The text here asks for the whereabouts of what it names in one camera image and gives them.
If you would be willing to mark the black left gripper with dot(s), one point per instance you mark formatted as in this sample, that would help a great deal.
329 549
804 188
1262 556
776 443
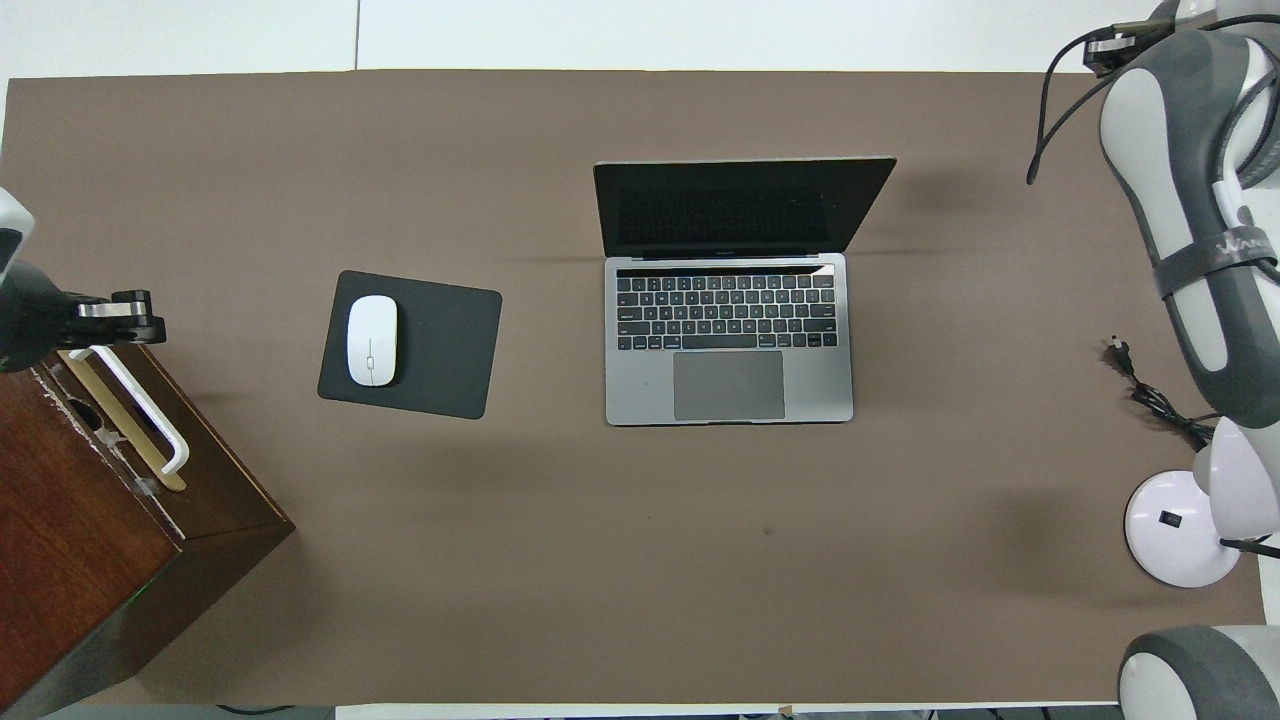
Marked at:
35 320

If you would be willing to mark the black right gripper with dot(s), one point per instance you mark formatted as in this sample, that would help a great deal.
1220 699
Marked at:
1110 55

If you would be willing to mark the silver grey laptop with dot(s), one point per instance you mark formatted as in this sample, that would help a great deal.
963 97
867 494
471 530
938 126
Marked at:
730 390

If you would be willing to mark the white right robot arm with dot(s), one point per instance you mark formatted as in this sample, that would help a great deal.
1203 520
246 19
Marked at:
1150 150

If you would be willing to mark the dark brown wooden box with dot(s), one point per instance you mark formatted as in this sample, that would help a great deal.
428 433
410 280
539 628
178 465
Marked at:
60 520

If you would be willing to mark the white computer mouse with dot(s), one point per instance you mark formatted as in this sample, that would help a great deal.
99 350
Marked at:
372 340

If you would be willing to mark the black mouse pad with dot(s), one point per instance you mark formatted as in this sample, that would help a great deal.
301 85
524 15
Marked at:
450 350

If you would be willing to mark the white desk lamp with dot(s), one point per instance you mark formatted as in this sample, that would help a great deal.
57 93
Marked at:
1180 540

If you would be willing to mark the brown table mat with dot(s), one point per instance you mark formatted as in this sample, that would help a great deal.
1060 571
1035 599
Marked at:
700 560

